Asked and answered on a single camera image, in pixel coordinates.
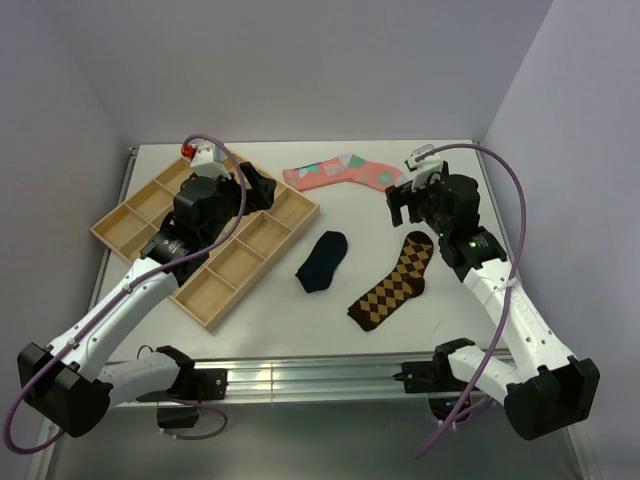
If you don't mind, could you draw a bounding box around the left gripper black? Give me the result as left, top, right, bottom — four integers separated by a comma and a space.
200, 162, 275, 246

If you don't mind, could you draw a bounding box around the brown orange argyle sock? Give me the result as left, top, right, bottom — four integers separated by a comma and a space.
347, 231, 434, 332

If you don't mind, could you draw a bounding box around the navy ankle sock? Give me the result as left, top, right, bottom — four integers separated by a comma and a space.
295, 231, 348, 293

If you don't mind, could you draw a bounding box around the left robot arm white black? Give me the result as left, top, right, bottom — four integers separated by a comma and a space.
17, 162, 277, 438

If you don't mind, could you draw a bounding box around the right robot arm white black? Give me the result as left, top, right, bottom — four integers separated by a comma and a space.
385, 173, 600, 440

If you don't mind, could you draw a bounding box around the pink patterned sock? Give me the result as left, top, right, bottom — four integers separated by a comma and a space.
282, 153, 407, 192

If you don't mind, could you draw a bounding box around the wooden compartment tray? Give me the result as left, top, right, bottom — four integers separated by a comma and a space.
91, 158, 320, 331

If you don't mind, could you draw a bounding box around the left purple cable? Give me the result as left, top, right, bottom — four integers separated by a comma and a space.
2, 133, 249, 455

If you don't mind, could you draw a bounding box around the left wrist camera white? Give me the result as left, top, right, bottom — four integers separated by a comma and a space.
181, 141, 231, 180

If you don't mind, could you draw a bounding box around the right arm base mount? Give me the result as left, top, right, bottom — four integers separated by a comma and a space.
393, 338, 475, 422

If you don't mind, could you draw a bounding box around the aluminium frame rail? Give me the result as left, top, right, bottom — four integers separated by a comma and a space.
114, 354, 506, 407

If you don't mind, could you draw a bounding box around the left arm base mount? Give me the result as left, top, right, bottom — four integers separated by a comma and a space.
156, 368, 228, 434

